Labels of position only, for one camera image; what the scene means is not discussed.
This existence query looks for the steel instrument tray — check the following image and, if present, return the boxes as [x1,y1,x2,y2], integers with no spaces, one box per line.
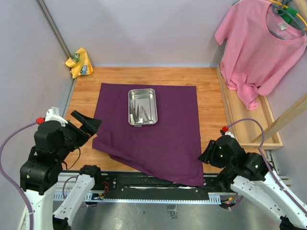
[128,88,158,127]

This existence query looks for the aluminium rail frame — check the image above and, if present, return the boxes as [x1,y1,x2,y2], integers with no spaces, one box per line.
[18,171,298,230]

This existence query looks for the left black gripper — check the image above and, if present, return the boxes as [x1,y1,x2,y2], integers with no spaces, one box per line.
[57,109,103,159]

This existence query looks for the pink t-shirt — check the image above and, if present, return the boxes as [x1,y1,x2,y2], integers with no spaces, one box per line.
[215,0,307,110]

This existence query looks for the yellow paper bag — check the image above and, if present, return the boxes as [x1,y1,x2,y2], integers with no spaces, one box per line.
[65,47,94,79]

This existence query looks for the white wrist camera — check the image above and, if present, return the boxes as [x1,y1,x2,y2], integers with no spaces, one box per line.
[225,131,236,139]
[45,107,68,127]

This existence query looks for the wooden tray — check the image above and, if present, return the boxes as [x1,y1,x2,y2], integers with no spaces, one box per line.
[217,67,275,150]

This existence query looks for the steel forceps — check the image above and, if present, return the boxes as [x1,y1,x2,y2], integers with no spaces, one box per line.
[130,103,142,124]

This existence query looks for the yellow hoop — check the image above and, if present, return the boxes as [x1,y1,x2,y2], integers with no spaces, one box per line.
[268,0,307,31]

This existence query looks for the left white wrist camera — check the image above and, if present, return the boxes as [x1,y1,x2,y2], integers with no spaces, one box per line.
[45,107,68,127]

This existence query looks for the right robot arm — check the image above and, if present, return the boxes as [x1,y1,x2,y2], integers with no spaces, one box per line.
[199,135,307,230]

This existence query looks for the purple surgical wrap cloth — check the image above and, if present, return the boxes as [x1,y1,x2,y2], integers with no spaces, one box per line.
[93,83,203,186]

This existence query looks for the wooden beam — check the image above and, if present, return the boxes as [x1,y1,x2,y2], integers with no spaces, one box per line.
[252,93,307,143]

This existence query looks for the green hanger clip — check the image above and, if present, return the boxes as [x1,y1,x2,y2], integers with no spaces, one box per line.
[282,7,298,24]

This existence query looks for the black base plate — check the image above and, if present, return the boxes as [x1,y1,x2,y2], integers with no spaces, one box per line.
[90,171,238,204]

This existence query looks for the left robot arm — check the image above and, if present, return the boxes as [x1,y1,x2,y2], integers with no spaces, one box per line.
[20,108,103,230]

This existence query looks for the steel scissors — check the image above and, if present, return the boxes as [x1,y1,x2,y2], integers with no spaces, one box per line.
[141,106,154,124]

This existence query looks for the aluminium corner post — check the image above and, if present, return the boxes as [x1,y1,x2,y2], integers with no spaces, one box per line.
[35,0,71,59]

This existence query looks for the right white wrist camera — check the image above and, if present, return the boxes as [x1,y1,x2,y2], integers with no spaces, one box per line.
[225,131,236,139]

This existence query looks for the grey clothes hanger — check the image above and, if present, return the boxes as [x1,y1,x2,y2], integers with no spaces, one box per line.
[272,1,307,40]

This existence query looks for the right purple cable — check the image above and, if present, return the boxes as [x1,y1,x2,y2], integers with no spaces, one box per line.
[220,117,307,214]

